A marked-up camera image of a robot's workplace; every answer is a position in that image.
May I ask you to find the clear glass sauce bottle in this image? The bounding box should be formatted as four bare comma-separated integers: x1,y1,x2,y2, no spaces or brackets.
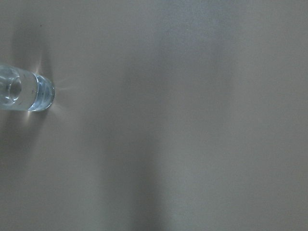
0,64,55,112

